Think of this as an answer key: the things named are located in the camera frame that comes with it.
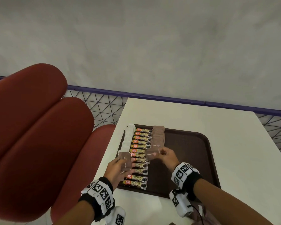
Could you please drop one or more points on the person's right hand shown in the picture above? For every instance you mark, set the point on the person's right hand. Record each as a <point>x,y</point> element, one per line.
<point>169,159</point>

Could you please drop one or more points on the person's left hand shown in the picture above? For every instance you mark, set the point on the person's left hand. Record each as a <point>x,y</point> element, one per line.
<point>112,173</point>

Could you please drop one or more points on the handful of brown sugar packets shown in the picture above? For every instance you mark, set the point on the handful of brown sugar packets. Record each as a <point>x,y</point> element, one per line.
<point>126,161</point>

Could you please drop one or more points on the brown paper sugar sachet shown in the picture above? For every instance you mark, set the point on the brown paper sugar sachet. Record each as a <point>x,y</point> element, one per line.
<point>151,154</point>

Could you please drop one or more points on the brown plastic tray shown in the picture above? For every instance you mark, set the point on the brown plastic tray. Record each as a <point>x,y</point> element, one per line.
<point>189,156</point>

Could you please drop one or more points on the row of brown sugar packets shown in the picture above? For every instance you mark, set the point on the row of brown sugar packets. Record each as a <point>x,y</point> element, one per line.
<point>158,137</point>

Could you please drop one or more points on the row of gold coffee sachets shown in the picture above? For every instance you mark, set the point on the row of gold coffee sachets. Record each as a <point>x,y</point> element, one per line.
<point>140,171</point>

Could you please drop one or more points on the row of white tea bags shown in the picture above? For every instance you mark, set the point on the row of white tea bags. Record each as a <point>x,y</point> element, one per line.
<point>127,140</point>

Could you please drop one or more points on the white tea bag green tag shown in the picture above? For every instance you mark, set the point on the white tea bag green tag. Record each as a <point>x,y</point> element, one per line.
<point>131,127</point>

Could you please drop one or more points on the person's left forearm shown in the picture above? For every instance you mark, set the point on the person's left forearm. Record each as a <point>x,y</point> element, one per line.
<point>77,213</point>

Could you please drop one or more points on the person's right forearm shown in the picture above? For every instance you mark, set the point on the person's right forearm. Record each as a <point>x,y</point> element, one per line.
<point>229,203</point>

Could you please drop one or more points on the right marker wristband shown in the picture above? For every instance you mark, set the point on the right marker wristband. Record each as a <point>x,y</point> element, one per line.
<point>185,176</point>

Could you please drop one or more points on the marker wristband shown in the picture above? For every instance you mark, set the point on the marker wristband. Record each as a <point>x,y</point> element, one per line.
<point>185,176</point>
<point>98,192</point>

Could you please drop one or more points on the left marker wristband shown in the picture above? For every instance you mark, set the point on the left marker wristband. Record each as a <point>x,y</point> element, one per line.
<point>98,192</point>

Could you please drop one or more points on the red padded chair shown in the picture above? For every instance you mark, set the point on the red padded chair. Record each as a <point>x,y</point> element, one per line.
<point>25,138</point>

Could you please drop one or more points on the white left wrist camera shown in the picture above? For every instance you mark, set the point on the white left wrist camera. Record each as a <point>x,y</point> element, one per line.
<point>118,215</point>

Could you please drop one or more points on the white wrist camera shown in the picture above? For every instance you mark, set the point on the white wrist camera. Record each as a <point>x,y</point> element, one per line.
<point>180,205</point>
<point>118,215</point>

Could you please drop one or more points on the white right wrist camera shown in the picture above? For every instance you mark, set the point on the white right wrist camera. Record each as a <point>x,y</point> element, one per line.
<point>180,205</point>

